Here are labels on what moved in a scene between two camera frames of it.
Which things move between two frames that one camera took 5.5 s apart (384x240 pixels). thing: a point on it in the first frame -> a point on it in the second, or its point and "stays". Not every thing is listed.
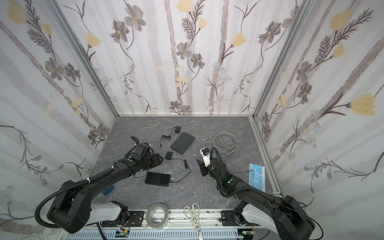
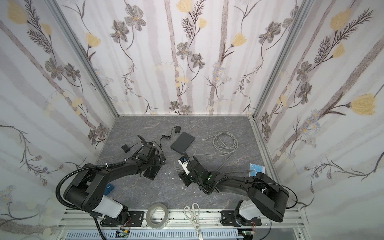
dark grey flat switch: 182,142 stays
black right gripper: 205,168 -> 188,177
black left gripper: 154,159 stays
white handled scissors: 192,214 stays
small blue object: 108,189 stays
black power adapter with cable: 168,155 -> 125,148
